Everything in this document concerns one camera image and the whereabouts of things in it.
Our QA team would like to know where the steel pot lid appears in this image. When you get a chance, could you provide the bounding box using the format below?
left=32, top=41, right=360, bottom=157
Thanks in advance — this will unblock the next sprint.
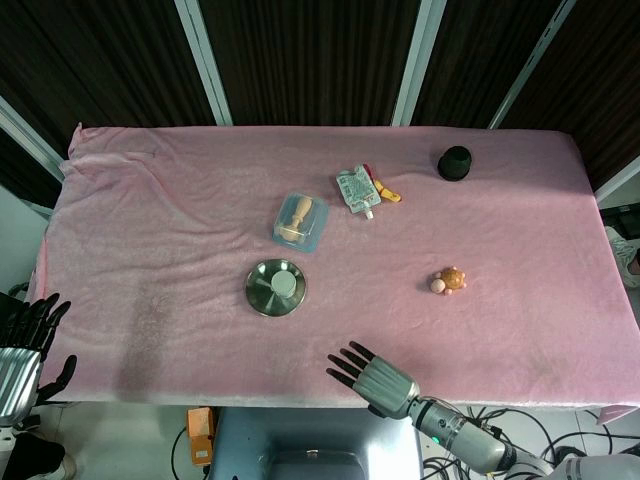
left=243, top=257, right=309, bottom=317

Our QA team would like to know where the turtle toy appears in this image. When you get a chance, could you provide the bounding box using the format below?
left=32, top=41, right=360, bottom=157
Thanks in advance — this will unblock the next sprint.
left=430, top=267, right=468, bottom=296

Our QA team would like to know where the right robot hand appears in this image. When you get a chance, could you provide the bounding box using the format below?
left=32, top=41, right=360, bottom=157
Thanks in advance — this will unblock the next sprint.
left=326, top=341, right=421, bottom=420

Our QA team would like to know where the yellow red small toy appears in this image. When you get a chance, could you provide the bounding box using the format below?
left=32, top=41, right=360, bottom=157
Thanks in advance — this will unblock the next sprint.
left=362, top=162, right=403, bottom=204

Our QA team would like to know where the white frame post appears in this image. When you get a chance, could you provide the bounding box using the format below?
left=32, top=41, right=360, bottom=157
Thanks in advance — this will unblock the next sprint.
left=594, top=157, right=640, bottom=209
left=488, top=0, right=577, bottom=130
left=0, top=95, right=65, bottom=186
left=390, top=0, right=448, bottom=127
left=174, top=0, right=234, bottom=127

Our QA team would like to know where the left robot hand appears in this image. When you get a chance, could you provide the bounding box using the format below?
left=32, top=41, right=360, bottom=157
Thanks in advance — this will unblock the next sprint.
left=0, top=292, right=79, bottom=420

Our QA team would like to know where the clear plastic box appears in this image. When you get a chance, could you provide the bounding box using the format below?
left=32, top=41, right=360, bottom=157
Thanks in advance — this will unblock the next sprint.
left=271, top=191, right=331, bottom=255

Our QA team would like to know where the green drink pouch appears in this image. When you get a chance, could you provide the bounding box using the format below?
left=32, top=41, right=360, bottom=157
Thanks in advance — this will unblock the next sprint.
left=335, top=163, right=383, bottom=221

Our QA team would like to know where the wooden stamp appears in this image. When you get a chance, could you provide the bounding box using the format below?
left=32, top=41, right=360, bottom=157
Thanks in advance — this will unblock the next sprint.
left=276, top=196, right=315, bottom=245

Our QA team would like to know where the orange power box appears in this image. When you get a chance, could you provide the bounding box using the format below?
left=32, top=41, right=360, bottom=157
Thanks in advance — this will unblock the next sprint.
left=186, top=407, right=217, bottom=468

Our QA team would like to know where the pink table cloth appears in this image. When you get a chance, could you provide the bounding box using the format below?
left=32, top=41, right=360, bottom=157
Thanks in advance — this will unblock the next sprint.
left=30, top=122, right=640, bottom=412

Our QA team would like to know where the black cup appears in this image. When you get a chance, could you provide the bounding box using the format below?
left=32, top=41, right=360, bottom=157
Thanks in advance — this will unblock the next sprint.
left=437, top=145, right=473, bottom=182

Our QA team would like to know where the white sneaker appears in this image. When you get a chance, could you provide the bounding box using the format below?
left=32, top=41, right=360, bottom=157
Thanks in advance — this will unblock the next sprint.
left=605, top=225, right=640, bottom=287

